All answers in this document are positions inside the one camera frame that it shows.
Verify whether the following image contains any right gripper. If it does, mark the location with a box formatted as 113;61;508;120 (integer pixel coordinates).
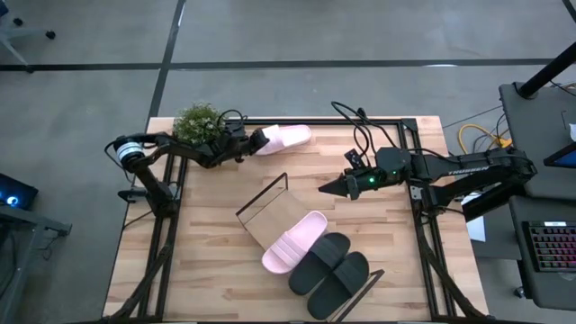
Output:
318;166;393;202

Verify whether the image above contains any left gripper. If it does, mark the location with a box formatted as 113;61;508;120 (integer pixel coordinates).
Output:
207;128;271;168

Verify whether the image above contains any pink slide sandal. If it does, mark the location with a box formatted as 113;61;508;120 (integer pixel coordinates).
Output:
261;210;329;275
258;124;313;157

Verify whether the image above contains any black slide sandal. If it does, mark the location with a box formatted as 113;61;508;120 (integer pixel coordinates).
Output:
306;250;370;321
287;231;352;296

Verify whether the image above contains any green potted plant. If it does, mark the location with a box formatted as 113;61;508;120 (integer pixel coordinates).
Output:
172;102;226;146

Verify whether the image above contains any white paper sheet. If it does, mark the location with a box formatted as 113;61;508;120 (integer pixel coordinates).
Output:
461;193;488;243

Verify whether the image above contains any backlit keyboard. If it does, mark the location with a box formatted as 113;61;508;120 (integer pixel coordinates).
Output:
521;220;576;274

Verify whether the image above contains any dark grey desk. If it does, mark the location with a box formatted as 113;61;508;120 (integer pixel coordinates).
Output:
508;195;576;311

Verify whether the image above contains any laptop with blue screen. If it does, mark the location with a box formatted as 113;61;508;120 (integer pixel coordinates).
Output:
543;142;576;169

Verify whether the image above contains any black box with blue light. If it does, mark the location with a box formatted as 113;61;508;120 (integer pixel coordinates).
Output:
0;173;40;212

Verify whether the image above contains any grey metal stand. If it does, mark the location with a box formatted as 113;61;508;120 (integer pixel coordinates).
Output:
0;206;73;324

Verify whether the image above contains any grey office chair base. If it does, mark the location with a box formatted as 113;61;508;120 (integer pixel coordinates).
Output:
0;0;58;74

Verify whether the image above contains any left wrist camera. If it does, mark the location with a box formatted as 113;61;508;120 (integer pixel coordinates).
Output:
223;119;248;136

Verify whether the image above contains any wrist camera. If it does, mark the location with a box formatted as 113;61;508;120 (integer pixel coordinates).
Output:
344;148;367;170
223;119;248;136

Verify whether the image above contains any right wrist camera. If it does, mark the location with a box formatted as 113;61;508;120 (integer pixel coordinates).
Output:
344;148;367;170

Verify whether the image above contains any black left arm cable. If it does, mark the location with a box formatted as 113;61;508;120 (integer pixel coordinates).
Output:
215;109;248;134

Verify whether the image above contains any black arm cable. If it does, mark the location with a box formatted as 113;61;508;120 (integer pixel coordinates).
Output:
215;109;248;134
331;101;383;157

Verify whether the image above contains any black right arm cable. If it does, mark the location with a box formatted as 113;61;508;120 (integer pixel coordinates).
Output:
331;101;383;157

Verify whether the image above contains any black aluminium table frame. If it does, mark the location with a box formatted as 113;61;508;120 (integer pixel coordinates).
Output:
102;115;491;324

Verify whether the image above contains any wooden shelf with wire frame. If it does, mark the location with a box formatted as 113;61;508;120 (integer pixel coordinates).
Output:
235;172;386;323

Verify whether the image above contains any yellow cable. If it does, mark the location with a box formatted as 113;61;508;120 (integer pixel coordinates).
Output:
457;123;514;157

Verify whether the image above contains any black metal post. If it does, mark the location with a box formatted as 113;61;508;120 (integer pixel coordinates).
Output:
516;42;576;99

